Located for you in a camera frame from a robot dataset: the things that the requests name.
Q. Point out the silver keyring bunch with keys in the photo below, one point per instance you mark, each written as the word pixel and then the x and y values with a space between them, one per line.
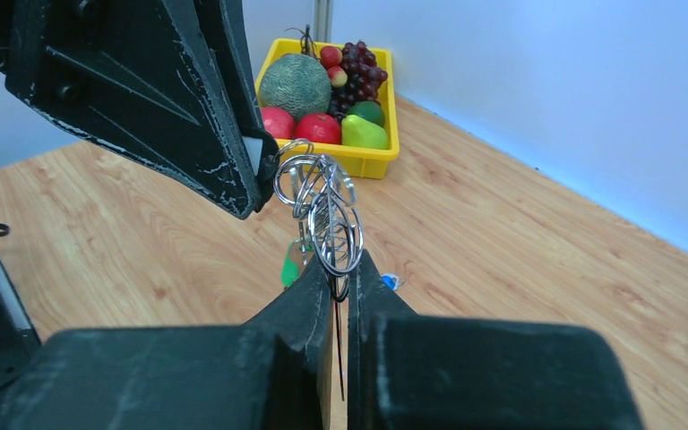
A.
pixel 322 199

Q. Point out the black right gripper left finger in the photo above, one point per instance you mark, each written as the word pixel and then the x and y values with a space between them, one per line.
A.
pixel 271 372

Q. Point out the silver key with blue tag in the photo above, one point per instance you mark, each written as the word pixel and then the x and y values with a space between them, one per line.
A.
pixel 392 281

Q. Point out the dark purple grape bunch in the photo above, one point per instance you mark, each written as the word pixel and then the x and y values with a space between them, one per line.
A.
pixel 365 79

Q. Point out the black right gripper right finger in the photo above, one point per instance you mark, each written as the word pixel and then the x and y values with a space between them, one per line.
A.
pixel 412 371

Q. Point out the left aluminium frame post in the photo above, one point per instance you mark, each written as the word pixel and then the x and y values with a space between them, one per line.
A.
pixel 322 20

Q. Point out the green netted melon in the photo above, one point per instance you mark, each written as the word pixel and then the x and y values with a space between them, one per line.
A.
pixel 296 83

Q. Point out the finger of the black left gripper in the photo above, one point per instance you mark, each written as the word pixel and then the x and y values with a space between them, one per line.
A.
pixel 165 84

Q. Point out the red apple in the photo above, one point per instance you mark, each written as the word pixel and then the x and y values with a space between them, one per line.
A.
pixel 278 122
pixel 321 128

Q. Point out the red-yellow peach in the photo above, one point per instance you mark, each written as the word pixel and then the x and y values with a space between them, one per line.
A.
pixel 338 76

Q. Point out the yellow-green pear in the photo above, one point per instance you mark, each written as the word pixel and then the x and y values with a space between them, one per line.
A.
pixel 357 132

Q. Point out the dark green lime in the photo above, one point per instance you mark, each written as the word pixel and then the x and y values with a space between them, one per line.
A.
pixel 370 111

